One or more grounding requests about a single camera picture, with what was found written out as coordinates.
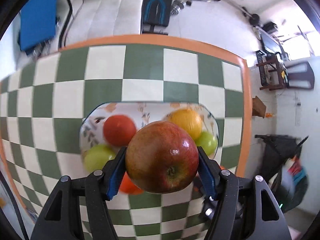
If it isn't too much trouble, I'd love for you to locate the barbell on floor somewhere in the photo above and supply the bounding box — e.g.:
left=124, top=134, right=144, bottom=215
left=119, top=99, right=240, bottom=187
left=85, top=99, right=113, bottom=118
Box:
left=214, top=0, right=260, bottom=27

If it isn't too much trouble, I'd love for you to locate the dark red apple on plate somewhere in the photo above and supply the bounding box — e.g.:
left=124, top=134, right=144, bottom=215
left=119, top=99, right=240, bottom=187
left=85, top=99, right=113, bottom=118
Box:
left=103, top=115, right=137, bottom=147

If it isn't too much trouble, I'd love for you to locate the blue mat panel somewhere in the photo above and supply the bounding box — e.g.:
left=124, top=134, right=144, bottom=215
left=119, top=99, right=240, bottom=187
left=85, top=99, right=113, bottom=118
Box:
left=20, top=0, right=57, bottom=51

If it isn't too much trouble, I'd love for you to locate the orange small floor object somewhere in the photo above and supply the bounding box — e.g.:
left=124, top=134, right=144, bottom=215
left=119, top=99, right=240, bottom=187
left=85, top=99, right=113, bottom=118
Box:
left=265, top=113, right=274, bottom=118

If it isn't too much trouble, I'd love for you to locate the dumbbell on floor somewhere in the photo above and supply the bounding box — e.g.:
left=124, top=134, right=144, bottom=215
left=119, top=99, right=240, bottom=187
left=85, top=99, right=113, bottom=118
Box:
left=170, top=0, right=191, bottom=16

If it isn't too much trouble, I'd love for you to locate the black treadmill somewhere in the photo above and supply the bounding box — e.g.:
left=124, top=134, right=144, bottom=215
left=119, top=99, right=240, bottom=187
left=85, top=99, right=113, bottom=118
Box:
left=258, top=27, right=284, bottom=60

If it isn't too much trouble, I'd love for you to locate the green apple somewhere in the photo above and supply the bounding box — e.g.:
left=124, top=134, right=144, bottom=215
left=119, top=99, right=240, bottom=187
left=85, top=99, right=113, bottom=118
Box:
left=83, top=144, right=116, bottom=173
left=195, top=131, right=218, bottom=156

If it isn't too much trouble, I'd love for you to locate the large yellow orange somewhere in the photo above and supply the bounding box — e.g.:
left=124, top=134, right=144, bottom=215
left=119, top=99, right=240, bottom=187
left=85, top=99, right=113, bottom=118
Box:
left=168, top=108, right=202, bottom=140

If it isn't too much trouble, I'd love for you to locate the white padded sofa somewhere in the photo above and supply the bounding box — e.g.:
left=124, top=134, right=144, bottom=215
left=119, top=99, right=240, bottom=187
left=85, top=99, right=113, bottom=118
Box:
left=66, top=0, right=143, bottom=45

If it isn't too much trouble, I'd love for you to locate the orange tangerine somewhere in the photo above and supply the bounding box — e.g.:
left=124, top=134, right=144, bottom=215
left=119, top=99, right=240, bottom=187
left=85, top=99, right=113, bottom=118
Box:
left=119, top=172, right=144, bottom=195

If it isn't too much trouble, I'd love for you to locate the oval floral plate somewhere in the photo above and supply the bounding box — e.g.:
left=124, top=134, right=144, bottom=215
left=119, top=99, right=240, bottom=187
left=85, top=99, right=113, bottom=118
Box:
left=79, top=102, right=219, bottom=163

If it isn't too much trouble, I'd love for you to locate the dark wooden side table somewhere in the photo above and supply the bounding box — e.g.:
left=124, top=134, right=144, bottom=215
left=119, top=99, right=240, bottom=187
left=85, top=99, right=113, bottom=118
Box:
left=255, top=50, right=289, bottom=91

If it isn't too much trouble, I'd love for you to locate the green checkered tablecloth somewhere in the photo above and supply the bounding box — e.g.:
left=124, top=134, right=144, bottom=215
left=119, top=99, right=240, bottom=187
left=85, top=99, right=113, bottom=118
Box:
left=1, top=35, right=251, bottom=231

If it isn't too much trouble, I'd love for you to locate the black blue weight bench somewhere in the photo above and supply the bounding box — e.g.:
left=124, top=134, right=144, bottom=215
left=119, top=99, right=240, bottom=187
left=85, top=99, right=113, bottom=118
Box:
left=142, top=0, right=172, bottom=34

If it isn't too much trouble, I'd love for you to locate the small wooden stool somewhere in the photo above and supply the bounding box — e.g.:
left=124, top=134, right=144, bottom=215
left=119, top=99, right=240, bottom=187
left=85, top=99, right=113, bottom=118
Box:
left=252, top=96, right=266, bottom=118

